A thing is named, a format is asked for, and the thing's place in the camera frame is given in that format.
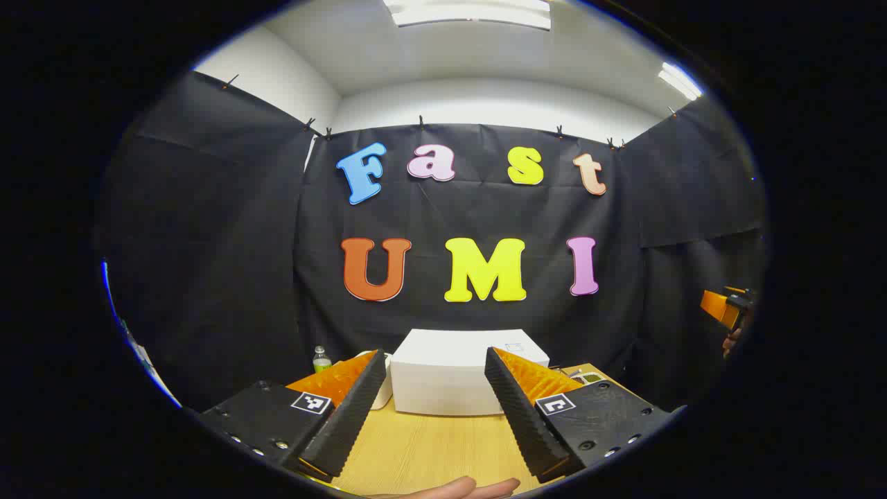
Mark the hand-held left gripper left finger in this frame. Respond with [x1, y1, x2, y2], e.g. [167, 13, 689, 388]
[197, 349, 387, 484]

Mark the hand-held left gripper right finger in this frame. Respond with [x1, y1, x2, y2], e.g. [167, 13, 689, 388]
[484, 347, 687, 484]

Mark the white microwave oven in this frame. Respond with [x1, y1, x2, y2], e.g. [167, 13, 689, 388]
[390, 329, 550, 417]

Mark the white toaster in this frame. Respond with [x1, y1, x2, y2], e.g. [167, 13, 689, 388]
[355, 350, 394, 411]

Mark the black backdrop cloth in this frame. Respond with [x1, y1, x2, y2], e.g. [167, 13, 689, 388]
[97, 69, 769, 417]

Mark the small ceiling light panel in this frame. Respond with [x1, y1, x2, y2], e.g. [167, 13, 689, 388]
[658, 62, 703, 102]

